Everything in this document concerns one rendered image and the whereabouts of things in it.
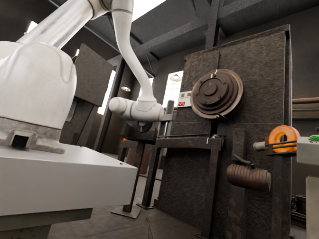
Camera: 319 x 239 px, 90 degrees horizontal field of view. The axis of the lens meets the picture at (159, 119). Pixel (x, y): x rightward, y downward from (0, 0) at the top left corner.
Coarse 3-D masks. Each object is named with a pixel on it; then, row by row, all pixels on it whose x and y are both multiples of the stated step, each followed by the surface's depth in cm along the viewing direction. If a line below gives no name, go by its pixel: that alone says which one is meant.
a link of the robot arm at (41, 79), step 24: (24, 48) 39; (48, 48) 41; (0, 72) 38; (24, 72) 37; (48, 72) 39; (72, 72) 45; (0, 96) 36; (24, 96) 36; (48, 96) 39; (72, 96) 46; (24, 120) 36; (48, 120) 40
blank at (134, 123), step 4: (132, 120) 121; (136, 120) 120; (132, 124) 121; (136, 124) 120; (148, 124) 117; (136, 128) 119; (140, 128) 118; (144, 128) 117; (148, 128) 117; (140, 132) 119; (144, 132) 119
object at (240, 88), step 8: (232, 72) 135; (240, 80) 129; (240, 88) 127; (192, 96) 154; (240, 96) 125; (192, 104) 151; (232, 104) 127; (200, 112) 143; (224, 112) 129; (232, 112) 131
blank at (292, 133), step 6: (282, 126) 87; (288, 126) 84; (276, 132) 89; (282, 132) 86; (288, 132) 83; (294, 132) 80; (270, 138) 92; (276, 138) 89; (288, 138) 82; (294, 138) 79; (288, 144) 82; (276, 150) 87; (282, 150) 84; (288, 150) 81; (294, 150) 80
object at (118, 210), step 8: (128, 128) 146; (128, 136) 150; (136, 136) 155; (144, 136) 155; (152, 136) 154; (144, 144) 141; (152, 144) 152; (136, 152) 138; (136, 160) 137; (136, 176) 134; (136, 184) 136; (120, 208) 133; (128, 208) 128; (128, 216) 120; (136, 216) 123
